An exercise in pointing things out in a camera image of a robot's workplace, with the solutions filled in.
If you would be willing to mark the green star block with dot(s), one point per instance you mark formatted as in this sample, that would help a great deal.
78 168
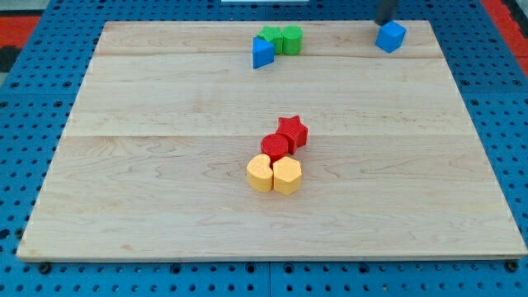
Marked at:
273 35

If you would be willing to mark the blue triangle block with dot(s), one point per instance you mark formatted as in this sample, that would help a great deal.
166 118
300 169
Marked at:
263 52

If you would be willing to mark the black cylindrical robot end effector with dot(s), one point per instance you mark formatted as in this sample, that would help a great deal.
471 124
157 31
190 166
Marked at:
386 11

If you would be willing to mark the yellow hexagon block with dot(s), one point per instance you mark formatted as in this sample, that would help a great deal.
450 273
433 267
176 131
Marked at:
287 173

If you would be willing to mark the red cylinder block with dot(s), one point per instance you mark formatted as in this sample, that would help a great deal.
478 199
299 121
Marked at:
275 146

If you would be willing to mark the yellow heart block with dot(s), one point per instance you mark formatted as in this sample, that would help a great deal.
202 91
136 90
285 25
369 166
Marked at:
259 173

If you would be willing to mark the green cylinder block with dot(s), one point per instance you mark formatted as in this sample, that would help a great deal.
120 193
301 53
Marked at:
292 40

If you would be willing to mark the light wooden board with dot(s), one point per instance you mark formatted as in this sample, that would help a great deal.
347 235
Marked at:
178 150

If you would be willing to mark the red star block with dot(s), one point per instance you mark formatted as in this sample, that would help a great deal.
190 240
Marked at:
295 132

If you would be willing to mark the blue cube block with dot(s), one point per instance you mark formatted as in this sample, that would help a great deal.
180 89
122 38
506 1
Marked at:
390 36

